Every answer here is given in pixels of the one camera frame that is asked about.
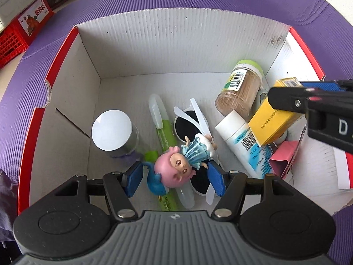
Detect pink head doll figurine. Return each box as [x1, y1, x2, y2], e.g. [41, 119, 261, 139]
[143, 146, 197, 196]

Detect yellow small carton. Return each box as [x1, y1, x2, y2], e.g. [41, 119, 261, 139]
[248, 93, 303, 147]

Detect white blue tube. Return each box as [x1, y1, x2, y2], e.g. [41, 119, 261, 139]
[215, 110, 274, 179]

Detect silver cap small jar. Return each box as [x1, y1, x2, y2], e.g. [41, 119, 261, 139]
[91, 110, 139, 158]

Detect purple foam mat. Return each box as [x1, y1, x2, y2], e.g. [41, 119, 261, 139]
[0, 0, 353, 265]

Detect green lid toothpick jar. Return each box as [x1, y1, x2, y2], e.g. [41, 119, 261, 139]
[215, 59, 264, 120]

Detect red white cardboard box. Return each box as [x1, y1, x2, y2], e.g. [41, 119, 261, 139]
[17, 7, 353, 217]

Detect red plastic crate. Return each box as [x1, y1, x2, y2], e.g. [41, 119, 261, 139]
[0, 0, 54, 68]

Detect white frame sunglasses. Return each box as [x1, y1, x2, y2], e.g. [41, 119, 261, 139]
[173, 97, 222, 210]

